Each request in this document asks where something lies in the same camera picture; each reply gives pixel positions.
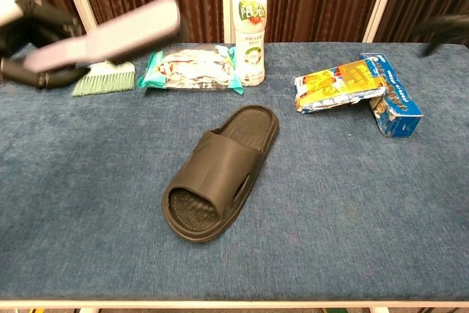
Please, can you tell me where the crumpled yellow blue snack bag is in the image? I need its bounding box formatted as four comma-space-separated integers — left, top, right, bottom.
293, 59, 386, 114

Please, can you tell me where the black rubber slipper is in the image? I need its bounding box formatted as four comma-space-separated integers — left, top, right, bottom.
161, 104, 281, 243

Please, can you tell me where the purple long-handled brush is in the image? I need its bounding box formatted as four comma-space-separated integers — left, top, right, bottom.
23, 0, 182, 73

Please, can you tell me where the white upright frame post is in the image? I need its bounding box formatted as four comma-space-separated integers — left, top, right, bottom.
221, 0, 237, 44

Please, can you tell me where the blue fabric table cover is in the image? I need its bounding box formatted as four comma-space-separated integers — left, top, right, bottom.
0, 42, 469, 303

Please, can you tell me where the teal snack packet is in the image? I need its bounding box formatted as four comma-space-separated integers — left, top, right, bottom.
137, 43, 245, 95

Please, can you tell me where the drink bottle yellow cap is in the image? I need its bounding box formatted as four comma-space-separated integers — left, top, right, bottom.
233, 0, 267, 87

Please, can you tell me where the white table frame rail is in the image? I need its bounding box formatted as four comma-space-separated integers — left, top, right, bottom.
0, 298, 469, 313

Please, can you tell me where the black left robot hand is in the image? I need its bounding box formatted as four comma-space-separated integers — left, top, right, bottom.
0, 0, 91, 89

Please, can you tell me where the green mini hand broom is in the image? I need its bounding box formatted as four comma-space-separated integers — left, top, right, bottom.
71, 59, 136, 97

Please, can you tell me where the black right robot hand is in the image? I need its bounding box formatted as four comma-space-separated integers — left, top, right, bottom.
416, 14, 469, 58

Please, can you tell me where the blue cardboard box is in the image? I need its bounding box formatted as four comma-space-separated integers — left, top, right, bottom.
359, 52, 424, 139

